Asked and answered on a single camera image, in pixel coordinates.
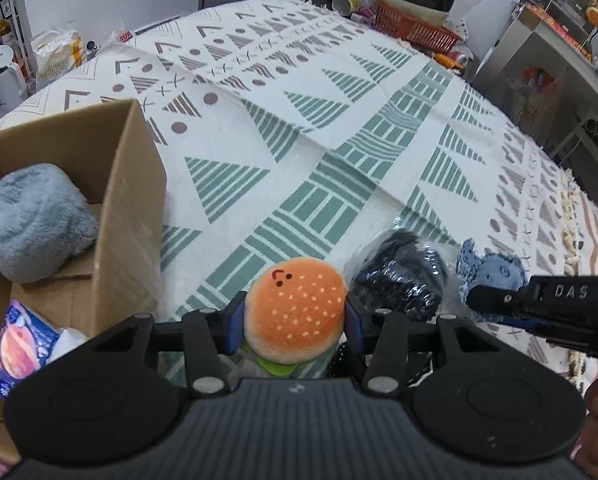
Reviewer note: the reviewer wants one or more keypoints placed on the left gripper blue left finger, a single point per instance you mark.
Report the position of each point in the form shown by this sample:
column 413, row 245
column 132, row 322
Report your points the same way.
column 234, row 314

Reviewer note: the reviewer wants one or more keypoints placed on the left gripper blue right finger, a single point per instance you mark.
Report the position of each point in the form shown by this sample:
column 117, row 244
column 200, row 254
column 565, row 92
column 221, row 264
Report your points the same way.
column 359, row 327

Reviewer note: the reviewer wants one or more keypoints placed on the orange burger plush toy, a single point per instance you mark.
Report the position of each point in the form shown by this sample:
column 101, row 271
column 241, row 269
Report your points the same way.
column 294, row 314

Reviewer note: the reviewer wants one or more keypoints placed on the black glittery bundle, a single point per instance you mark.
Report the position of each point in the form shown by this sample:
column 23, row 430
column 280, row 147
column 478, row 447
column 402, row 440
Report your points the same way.
column 400, row 272

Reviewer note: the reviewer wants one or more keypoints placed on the blue knitted plush toy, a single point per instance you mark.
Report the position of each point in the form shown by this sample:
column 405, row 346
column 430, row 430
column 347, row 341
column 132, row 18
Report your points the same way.
column 502, row 271

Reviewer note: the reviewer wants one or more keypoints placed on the clear plastic wrap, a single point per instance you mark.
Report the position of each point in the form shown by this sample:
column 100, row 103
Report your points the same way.
column 69, row 339

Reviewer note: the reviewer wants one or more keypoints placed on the purple planet print packet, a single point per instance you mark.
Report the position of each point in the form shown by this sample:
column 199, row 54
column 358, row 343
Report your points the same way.
column 26, row 343

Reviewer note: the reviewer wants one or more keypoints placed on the grey pink plush toy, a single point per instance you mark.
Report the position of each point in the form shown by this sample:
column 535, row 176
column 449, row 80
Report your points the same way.
column 44, row 221

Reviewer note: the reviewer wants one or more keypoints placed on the patterned white blanket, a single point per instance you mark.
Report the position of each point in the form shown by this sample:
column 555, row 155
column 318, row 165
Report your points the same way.
column 246, row 134

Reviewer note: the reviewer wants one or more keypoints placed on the brown cardboard box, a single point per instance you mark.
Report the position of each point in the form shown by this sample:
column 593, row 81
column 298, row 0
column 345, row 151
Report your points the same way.
column 97, row 402

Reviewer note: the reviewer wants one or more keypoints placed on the white desk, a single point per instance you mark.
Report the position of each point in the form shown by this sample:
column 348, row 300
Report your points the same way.
column 532, row 41

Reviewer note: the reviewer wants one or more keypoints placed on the red plastic basket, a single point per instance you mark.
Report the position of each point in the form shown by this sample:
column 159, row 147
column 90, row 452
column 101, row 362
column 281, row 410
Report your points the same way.
column 399, row 25

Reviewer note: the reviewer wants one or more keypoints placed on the white electric kettle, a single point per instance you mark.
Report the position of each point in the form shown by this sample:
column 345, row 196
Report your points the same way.
column 13, row 87

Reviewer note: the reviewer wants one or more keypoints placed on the yellow white snack bag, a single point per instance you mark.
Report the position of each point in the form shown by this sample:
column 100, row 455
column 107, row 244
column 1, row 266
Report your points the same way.
column 56, row 53

